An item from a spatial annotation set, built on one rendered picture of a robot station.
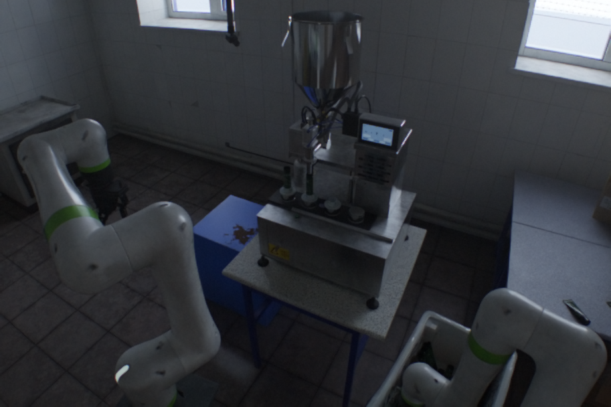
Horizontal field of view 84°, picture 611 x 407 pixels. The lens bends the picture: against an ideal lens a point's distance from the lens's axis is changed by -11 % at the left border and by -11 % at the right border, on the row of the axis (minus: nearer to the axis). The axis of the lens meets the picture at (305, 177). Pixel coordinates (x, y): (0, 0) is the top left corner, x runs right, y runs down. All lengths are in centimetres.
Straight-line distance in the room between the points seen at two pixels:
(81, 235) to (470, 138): 261
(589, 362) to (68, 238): 106
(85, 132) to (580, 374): 129
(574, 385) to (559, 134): 218
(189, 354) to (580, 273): 180
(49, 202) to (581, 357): 115
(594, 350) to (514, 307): 18
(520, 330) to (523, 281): 106
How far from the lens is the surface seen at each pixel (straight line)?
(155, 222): 81
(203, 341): 107
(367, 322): 161
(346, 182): 187
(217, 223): 233
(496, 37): 273
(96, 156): 115
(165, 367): 108
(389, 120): 144
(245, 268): 181
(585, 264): 226
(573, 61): 320
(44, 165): 104
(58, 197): 93
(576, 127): 292
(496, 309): 94
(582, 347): 95
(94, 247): 79
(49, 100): 450
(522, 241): 222
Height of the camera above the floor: 204
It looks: 33 degrees down
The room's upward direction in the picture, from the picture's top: straight up
